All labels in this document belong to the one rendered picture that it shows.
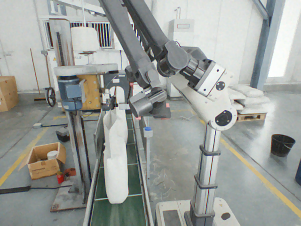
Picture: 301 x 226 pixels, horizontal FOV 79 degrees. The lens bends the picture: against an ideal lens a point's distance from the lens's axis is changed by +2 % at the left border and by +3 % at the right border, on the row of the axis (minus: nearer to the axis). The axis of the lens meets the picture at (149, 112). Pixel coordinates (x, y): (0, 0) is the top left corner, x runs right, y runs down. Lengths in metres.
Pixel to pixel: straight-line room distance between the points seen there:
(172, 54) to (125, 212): 1.26
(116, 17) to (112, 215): 1.34
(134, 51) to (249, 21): 6.34
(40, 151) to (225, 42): 5.66
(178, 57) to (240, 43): 6.14
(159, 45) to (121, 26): 0.14
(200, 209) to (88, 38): 1.42
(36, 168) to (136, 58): 2.28
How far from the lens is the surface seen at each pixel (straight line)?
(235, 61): 6.73
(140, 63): 0.60
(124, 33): 0.63
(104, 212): 1.61
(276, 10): 6.91
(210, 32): 6.23
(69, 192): 2.39
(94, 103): 1.68
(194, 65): 0.68
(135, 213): 1.57
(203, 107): 0.89
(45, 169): 2.70
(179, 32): 5.25
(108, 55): 4.33
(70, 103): 1.50
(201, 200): 1.43
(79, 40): 1.41
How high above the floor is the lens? 1.58
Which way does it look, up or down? 21 degrees down
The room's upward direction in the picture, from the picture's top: straight up
